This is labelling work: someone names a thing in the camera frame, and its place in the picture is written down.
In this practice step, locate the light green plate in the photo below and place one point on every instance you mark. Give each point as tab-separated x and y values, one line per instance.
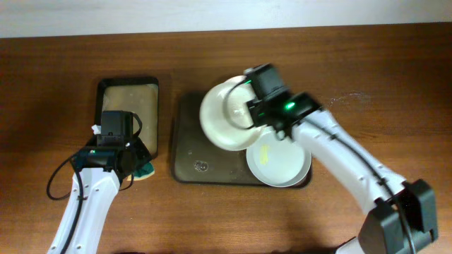
278	163

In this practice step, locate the small black water tray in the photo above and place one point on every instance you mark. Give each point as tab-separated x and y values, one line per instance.
136	94

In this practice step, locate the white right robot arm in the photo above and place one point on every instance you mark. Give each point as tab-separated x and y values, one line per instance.
401	216

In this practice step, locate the yellow green sponge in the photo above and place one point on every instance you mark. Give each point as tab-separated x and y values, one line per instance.
143	173

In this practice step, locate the large dark serving tray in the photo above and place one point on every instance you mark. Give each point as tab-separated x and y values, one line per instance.
196	160

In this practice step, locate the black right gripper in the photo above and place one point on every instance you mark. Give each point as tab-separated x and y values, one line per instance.
256	121

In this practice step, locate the cream white plate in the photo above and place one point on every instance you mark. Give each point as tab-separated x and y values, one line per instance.
225	118

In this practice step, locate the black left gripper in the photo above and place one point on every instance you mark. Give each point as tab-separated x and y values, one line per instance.
145	154

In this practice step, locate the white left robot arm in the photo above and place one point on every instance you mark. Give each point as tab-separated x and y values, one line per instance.
98	172

